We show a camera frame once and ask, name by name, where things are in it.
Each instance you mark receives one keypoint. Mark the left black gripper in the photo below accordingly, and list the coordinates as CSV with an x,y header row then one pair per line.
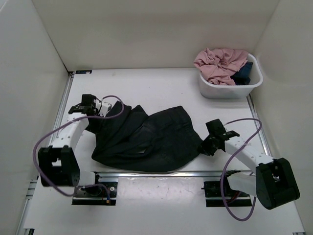
x,y
96,112

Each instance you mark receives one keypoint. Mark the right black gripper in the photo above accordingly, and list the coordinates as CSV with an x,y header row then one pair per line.
x,y
206,150

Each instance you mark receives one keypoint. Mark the black denim trousers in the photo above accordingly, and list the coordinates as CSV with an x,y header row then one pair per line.
x,y
132,140

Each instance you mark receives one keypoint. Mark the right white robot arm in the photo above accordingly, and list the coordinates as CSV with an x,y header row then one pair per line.
x,y
272,180

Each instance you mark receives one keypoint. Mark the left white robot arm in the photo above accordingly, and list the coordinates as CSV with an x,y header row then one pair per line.
x,y
58,161

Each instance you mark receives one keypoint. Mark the small blue label sticker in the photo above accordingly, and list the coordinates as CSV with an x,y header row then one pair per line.
x,y
83,72

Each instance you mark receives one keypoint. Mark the white plastic laundry tub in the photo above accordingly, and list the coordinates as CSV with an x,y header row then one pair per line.
x,y
212,91

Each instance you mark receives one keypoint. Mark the dark blue garment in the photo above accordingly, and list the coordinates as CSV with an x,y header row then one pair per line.
x,y
242,76

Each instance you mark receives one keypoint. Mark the pink garment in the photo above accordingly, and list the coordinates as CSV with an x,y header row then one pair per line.
x,y
218,65

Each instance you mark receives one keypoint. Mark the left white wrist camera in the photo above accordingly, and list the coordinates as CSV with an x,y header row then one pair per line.
x,y
105,106

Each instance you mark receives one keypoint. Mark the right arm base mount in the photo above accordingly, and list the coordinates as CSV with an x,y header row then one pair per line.
x,y
213,196

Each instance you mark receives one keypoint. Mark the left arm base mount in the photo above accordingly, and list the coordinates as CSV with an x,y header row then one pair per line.
x,y
96,189

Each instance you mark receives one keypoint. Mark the aluminium table frame rail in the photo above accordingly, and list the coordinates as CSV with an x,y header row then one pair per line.
x,y
154,204

